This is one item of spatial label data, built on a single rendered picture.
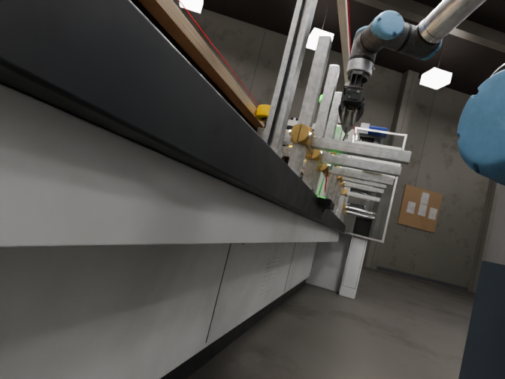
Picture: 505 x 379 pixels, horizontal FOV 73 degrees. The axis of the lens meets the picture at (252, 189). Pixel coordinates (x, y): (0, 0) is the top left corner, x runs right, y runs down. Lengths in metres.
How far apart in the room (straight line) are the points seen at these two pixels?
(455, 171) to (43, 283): 10.44
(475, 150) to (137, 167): 0.46
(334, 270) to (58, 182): 3.67
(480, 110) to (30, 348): 0.74
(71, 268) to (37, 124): 0.39
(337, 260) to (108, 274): 3.32
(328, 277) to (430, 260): 6.60
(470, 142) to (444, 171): 9.90
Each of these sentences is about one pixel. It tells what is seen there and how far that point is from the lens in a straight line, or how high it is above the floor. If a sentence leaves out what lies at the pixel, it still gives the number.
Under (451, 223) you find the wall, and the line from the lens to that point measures 10.57.
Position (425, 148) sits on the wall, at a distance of 10.24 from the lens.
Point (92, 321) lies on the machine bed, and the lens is 0.72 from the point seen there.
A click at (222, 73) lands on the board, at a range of 0.85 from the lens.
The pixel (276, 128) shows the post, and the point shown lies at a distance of 0.72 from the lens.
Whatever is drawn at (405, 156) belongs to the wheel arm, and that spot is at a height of 0.83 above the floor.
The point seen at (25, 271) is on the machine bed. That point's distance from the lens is 0.57.
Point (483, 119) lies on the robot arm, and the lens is 0.59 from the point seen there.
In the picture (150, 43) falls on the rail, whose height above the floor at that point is 0.68.
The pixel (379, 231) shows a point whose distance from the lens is 3.71.
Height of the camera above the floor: 0.58
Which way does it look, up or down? 4 degrees up
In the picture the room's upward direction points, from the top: 14 degrees clockwise
